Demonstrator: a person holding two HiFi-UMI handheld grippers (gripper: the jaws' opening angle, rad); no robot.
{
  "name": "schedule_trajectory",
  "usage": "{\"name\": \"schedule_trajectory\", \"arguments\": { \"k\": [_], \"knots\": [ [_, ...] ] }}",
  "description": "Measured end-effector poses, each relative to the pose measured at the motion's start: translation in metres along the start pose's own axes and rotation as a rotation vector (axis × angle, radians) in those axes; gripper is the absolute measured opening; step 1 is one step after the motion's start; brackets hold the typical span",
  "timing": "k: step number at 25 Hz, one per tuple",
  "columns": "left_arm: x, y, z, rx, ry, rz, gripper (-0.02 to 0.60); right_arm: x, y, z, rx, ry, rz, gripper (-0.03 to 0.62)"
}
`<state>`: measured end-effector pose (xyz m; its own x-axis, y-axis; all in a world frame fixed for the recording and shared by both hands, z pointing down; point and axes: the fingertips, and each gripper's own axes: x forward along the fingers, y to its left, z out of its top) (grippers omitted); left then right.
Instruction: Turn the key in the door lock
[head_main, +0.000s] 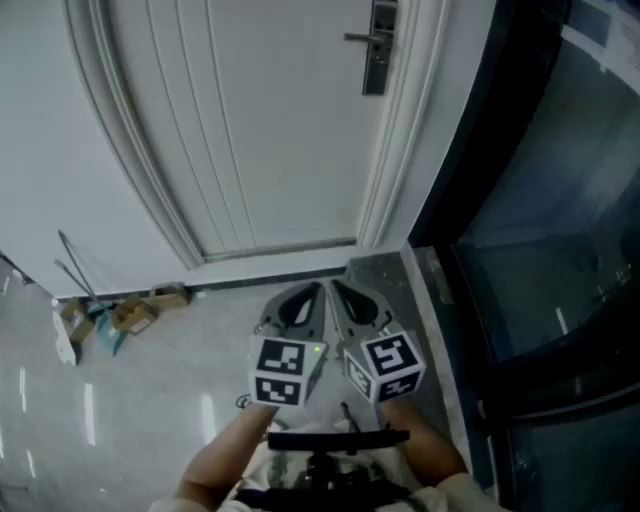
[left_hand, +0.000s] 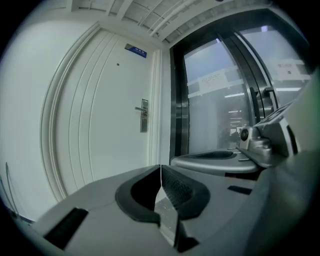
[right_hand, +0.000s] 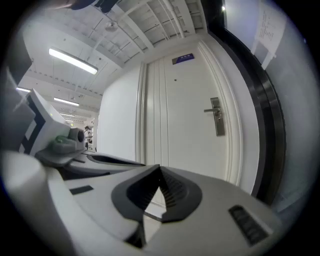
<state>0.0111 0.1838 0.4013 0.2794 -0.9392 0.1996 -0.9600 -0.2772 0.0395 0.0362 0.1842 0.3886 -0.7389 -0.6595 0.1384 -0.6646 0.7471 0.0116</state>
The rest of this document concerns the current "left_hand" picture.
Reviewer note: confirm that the dark door lock plate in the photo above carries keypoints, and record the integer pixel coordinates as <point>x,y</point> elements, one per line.
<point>143,125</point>

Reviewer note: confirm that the frosted glass door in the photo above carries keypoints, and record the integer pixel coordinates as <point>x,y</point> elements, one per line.
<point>270,50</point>
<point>212,120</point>

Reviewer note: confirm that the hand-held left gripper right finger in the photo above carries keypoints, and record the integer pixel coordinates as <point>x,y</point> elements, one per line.
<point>215,220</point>

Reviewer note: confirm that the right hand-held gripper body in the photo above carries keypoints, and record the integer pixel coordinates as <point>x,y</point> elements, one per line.
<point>272,140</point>

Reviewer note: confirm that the white ceiling pipe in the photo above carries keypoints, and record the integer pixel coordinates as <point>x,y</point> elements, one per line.
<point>155,32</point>

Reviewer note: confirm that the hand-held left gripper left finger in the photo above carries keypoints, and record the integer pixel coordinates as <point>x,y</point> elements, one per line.
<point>107,225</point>

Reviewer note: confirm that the white paper notice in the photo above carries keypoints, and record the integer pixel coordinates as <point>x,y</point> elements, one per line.
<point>212,81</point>

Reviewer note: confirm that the black metal door frame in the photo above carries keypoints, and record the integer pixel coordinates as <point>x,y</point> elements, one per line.
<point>178,100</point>

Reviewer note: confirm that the red-printed paper notice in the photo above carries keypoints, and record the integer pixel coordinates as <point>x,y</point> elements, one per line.
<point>287,71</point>

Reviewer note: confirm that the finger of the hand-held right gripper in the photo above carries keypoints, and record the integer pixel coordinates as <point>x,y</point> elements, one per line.
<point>215,167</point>
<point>215,154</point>

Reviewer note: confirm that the blue door sign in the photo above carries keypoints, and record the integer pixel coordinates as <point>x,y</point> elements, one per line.
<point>136,50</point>

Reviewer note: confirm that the thin metal rod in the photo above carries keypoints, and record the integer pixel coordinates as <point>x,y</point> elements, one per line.
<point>10,190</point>

